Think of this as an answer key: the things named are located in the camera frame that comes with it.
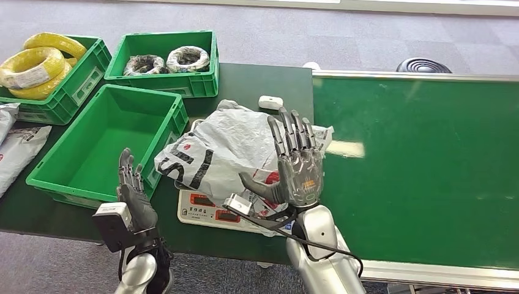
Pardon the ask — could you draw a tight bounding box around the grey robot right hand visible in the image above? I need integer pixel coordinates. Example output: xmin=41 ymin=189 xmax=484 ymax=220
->
xmin=239 ymin=107 xmax=325 ymax=209

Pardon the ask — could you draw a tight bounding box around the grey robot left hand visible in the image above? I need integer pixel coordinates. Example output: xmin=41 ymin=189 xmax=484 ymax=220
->
xmin=116 ymin=148 xmax=159 ymax=235

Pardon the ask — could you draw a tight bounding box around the grey plastic courier package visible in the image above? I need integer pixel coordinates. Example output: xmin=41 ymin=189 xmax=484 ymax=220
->
xmin=154 ymin=99 xmax=335 ymax=238

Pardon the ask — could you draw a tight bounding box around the electronic weighing scale steel tray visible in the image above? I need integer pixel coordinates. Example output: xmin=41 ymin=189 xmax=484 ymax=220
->
xmin=174 ymin=118 xmax=295 ymax=237

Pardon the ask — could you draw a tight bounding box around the empty green plastic crate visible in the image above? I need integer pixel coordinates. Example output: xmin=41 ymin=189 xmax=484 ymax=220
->
xmin=26 ymin=84 xmax=189 ymax=209

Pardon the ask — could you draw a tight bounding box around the small white plastic device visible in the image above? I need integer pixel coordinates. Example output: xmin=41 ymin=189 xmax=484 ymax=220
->
xmin=258 ymin=95 xmax=284 ymax=111

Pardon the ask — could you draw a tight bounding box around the green crate with wrapped coils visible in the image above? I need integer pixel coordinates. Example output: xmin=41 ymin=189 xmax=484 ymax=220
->
xmin=104 ymin=30 xmax=220 ymax=99

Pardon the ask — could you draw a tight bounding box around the green crate with yellow coils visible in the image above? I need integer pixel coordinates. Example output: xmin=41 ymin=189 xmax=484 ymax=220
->
xmin=0 ymin=35 xmax=112 ymax=126

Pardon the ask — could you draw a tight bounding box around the grey courier bag black print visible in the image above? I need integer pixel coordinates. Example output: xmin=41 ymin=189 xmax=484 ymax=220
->
xmin=0 ymin=126 xmax=53 ymax=199

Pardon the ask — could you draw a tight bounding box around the plain grey courier bag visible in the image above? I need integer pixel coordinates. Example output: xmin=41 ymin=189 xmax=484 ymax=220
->
xmin=0 ymin=102 xmax=21 ymax=145

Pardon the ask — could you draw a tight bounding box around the black ribbed round disc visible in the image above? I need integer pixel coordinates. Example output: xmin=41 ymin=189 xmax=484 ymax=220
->
xmin=396 ymin=57 xmax=453 ymax=74

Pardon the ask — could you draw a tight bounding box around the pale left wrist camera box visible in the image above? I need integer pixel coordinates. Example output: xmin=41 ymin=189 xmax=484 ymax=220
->
xmin=92 ymin=202 xmax=135 ymax=253

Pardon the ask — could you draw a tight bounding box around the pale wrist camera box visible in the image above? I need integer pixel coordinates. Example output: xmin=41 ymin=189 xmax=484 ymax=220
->
xmin=92 ymin=202 xmax=135 ymax=253
xmin=223 ymin=193 xmax=253 ymax=216

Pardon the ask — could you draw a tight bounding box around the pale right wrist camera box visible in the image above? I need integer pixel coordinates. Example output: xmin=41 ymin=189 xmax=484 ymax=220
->
xmin=223 ymin=193 xmax=253 ymax=216

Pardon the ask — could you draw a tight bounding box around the black wrapped wire coil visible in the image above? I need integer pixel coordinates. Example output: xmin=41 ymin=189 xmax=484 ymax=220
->
xmin=123 ymin=55 xmax=167 ymax=77

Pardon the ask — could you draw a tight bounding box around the yellow wire coil white label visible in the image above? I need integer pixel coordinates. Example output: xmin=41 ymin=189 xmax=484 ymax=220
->
xmin=0 ymin=47 xmax=65 ymax=90

